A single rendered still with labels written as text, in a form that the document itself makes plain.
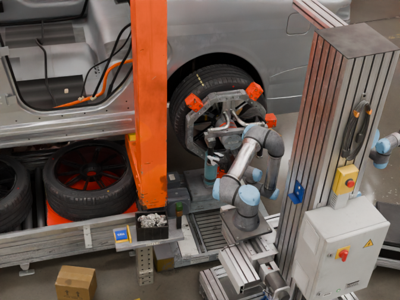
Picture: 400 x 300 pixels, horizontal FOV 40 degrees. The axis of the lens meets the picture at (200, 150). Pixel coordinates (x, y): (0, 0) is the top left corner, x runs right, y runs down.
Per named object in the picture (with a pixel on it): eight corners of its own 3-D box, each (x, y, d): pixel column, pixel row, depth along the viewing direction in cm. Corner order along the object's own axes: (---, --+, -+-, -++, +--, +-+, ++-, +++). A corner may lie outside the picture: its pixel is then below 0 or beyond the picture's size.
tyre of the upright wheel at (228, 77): (201, 155, 418) (272, 104, 406) (209, 175, 401) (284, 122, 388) (149, 103, 376) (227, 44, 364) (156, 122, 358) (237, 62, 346)
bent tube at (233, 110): (254, 110, 364) (256, 96, 357) (264, 127, 349) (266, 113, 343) (229, 113, 360) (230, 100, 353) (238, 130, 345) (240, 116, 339)
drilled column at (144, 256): (150, 271, 378) (149, 230, 352) (153, 283, 371) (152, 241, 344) (136, 274, 376) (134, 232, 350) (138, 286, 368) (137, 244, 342)
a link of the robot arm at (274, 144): (291, 131, 316) (280, 194, 346) (273, 126, 320) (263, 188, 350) (284, 142, 308) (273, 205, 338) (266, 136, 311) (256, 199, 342)
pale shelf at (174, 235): (178, 221, 359) (178, 218, 357) (184, 240, 346) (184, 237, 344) (112, 232, 349) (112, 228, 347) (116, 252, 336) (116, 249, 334)
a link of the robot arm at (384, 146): (372, 150, 304) (375, 138, 298) (384, 143, 309) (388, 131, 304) (383, 158, 299) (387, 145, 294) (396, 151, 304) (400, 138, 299)
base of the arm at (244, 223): (263, 227, 303) (266, 214, 297) (239, 234, 298) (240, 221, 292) (252, 209, 314) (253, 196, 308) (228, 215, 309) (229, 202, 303)
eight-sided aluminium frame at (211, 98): (257, 150, 395) (265, 86, 361) (260, 155, 390) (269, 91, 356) (184, 160, 383) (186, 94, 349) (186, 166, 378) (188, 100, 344)
